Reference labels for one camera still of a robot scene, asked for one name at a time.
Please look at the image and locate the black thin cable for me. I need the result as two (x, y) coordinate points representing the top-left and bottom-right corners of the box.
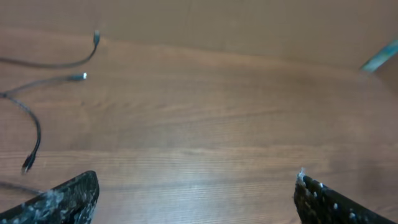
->
(0, 93), (43, 174)

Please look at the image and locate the black USB-A cable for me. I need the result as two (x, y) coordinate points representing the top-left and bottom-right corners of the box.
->
(0, 29), (101, 97)

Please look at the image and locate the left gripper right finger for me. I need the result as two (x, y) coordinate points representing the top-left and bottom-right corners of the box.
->
(294, 174), (396, 224)

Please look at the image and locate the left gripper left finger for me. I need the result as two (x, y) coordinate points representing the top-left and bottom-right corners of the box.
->
(1, 170), (100, 224)

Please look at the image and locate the green tape strip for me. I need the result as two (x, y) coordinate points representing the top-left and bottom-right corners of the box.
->
(361, 39), (397, 73)

